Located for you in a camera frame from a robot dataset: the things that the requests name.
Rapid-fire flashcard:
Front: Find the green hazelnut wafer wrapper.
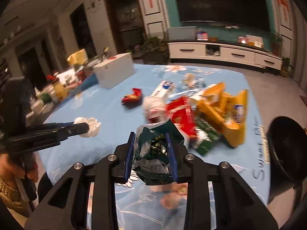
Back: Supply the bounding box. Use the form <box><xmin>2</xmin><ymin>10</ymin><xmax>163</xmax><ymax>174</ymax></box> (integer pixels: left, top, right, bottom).
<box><xmin>132</xmin><ymin>119</ymin><xmax>185</xmax><ymax>185</ymax></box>

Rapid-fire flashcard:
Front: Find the white tissue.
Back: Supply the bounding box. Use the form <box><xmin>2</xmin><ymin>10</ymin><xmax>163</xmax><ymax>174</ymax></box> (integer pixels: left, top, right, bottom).
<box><xmin>74</xmin><ymin>117</ymin><xmax>101</xmax><ymax>138</ymax></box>

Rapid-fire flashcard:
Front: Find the black trash bin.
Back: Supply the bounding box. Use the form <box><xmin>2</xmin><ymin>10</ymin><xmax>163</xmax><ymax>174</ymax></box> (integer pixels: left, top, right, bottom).
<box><xmin>266</xmin><ymin>116</ymin><xmax>307</xmax><ymax>184</ymax></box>

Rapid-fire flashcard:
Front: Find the left hand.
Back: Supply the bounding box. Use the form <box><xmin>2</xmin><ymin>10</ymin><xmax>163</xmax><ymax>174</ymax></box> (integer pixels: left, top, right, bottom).
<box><xmin>0</xmin><ymin>154</ymin><xmax>39</xmax><ymax>189</ymax></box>

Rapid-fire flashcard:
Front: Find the red snack package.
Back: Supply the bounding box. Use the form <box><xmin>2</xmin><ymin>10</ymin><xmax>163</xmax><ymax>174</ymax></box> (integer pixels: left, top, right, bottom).
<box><xmin>166</xmin><ymin>96</ymin><xmax>197</xmax><ymax>138</ymax></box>

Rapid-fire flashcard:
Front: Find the light blue floral tablecloth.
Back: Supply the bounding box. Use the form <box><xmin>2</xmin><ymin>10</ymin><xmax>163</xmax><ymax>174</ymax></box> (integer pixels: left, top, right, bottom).
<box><xmin>39</xmin><ymin>64</ymin><xmax>270</xmax><ymax>203</ymax></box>

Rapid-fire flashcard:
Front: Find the pink plastic bag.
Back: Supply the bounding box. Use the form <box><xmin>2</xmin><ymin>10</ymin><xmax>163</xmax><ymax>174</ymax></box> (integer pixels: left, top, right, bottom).
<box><xmin>142</xmin><ymin>96</ymin><xmax>167</xmax><ymax>123</ymax></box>

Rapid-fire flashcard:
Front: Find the small red snack wrapper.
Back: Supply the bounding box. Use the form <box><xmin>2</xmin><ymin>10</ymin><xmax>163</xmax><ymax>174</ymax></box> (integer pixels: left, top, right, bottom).
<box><xmin>121</xmin><ymin>88</ymin><xmax>143</xmax><ymax>108</ymax></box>

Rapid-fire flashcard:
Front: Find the yellow snack bag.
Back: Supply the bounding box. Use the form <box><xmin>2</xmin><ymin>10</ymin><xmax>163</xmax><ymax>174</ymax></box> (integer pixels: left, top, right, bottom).
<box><xmin>196</xmin><ymin>82</ymin><xmax>248</xmax><ymax>147</ymax></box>

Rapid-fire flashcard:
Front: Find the white cardboard box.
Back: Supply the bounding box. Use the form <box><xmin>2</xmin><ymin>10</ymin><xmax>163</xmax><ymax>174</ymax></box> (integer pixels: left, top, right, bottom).
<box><xmin>93</xmin><ymin>53</ymin><xmax>135</xmax><ymax>89</ymax></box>

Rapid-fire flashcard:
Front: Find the potted green plant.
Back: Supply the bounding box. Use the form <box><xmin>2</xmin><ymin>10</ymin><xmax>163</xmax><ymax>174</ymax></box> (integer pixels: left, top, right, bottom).
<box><xmin>142</xmin><ymin>34</ymin><xmax>169</xmax><ymax>65</ymax></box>

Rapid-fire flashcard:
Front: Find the white tv cabinet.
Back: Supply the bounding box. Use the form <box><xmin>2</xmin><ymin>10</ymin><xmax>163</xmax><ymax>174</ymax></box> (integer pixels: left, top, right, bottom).
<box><xmin>168</xmin><ymin>40</ymin><xmax>282</xmax><ymax>71</ymax></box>

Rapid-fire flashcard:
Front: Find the black television screen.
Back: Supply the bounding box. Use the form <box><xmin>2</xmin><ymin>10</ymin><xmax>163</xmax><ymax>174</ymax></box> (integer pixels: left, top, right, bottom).
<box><xmin>176</xmin><ymin>0</ymin><xmax>270</xmax><ymax>31</ymax></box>

